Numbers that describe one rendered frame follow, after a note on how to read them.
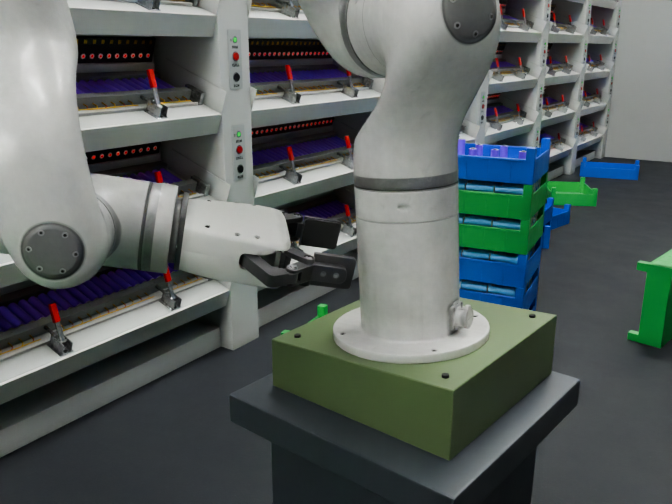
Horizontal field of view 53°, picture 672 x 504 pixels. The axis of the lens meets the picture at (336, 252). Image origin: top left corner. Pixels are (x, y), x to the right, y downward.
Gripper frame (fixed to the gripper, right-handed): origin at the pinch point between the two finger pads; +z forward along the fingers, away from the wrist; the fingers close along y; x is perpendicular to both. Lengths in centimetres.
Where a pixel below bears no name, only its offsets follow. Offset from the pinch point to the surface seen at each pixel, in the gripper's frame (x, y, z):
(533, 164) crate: -4, -73, 56
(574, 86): -6, -291, 179
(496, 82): -2, -203, 97
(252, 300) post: -51, -85, 3
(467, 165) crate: -9, -81, 45
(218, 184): -23, -84, -9
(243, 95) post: -4, -91, -7
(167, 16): 11, -78, -24
